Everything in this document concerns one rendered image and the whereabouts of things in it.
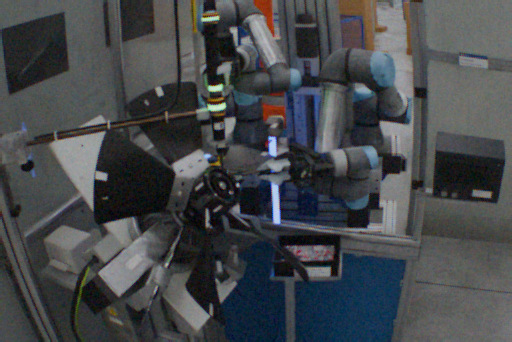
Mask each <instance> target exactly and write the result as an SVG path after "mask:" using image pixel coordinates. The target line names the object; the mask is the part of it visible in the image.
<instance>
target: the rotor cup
mask: <svg viewBox="0 0 512 342"><path fill-rule="evenodd" d="M193 180H194V183H193V186H192V189H191V192H190V195H189V198H188V201H187V205H186V208H185V210H184V211H182V212H181V211H177V210H175V211H176V214H177V215H178V217H179V218H180V220H181V221H182V222H183V223H184V224H185V225H186V226H188V227H189V228H191V229H194V230H197V231H199V232H202V231H201V225H202V224H205V220H204V207H206V209H207V210H208V212H209V217H210V220H211V224H210V226H212V229H213V228H214V227H215V226H216V225H217V224H218V222H219V218H220V216H221V217H222V215H223V214H224V213H226V212H227V211H228V210H230V209H232V208H233V207H235V206H236V205H237V204H238V203H239V202H240V199H241V188H240V185H239V183H238V181H237V180H236V177H235V176H234V175H232V174H231V173H230V172H229V171H228V170H227V169H225V168H224V167H222V166H218V165H211V166H209V167H207V168H206V169H204V170H203V171H202V172H201V173H200V174H199V175H197V176H196V177H195V178H194V179H193ZM220 182H223V183H224V184H225V185H226V188H225V189H222V188H221V187H220V185H219V184H220ZM201 183H203V186H201V187H200V188H199V189H198V190H197V191H196V188H197V187H198V186H199V185H200V184H201ZM220 205H221V206H223V207H221V208H220V209H219V210H217V211H216V212H215V211H214V210H215V209H216V208H218V207H219V206H220Z"/></svg>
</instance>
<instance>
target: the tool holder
mask: <svg viewBox="0 0 512 342"><path fill-rule="evenodd" d="M196 111H197V115H196V119H197V121H198V122H199V126H203V127H204V136H205V141H206V142H207V146H208V147H210V148H225V147H226V146H228V145H230V144H233V142H234V140H233V137H232V136H229V135H225V138H226V139H225V140H222V141H215V140H214V136H213V134H212V123H211V118H210V115H209V113H208V110H203V111H201V109H199V110H196Z"/></svg>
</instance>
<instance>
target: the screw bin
mask: <svg viewBox="0 0 512 342"><path fill-rule="evenodd" d="M276 244H277V245H279V246H281V247H283V246H284V245H285V246H294V245H295V246H299V245H301V246H307V245H308V246H314V245H321V244H322V245H324V244H325V245H335V247H336V249H337V248H338V249H337V250H335V251H336V253H335V258H336V260H328V261H317V260H304V261H300V262H301V263H303V265H304V267H305V268H306V270H307V272H308V275H309V276H310V277H327V276H335V277H338V266H339V264H340V263H341V261H340V247H341V235H318V234H314V235H277V241H276ZM280 258H281V254H280V253H279V252H278V251H277V250H276V249H275V251H274V256H273V261H272V264H274V270H273V276H284V277H301V276H300V275H299V274H298V273H297V271H296V270H295V269H294V268H293V267H292V266H291V265H290V264H289V263H288V262H287V261H280Z"/></svg>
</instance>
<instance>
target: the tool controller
mask: <svg viewBox="0 0 512 342"><path fill-rule="evenodd" d="M436 137H437V141H436V146H435V165H434V177H433V188H432V196H433V197H434V196H438V197H445V198H451V199H456V198H457V199H463V200H468V201H473V200H474V201H480V202H485V203H486V202H490V203H496V204H497V203H498V198H499V195H500V187H501V184H502V177H503V174H504V167H505V160H506V159H505V147H504V140H498V139H489V138H481V137H479V136H469V135H458V134H456V133H447V132H438V133H437V135H436Z"/></svg>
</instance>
